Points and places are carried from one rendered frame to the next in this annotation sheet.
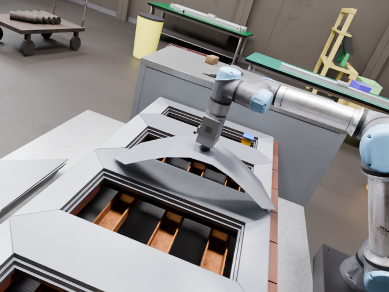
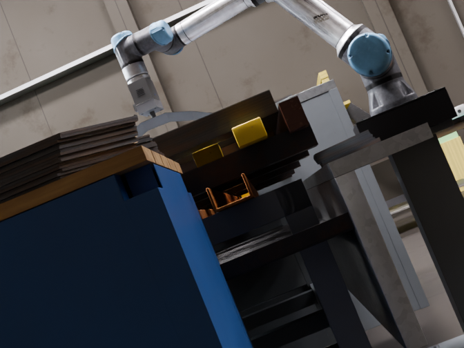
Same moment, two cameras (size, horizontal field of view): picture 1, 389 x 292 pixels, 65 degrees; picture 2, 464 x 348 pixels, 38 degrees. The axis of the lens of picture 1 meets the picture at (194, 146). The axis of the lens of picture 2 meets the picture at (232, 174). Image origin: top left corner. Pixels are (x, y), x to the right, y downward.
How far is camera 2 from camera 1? 1.47 m
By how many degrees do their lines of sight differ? 32
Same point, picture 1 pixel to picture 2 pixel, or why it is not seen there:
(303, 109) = (203, 19)
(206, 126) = (137, 90)
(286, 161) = (310, 169)
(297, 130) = not seen: hidden behind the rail
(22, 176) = not seen: outside the picture
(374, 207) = (297, 12)
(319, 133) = (310, 108)
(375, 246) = (331, 36)
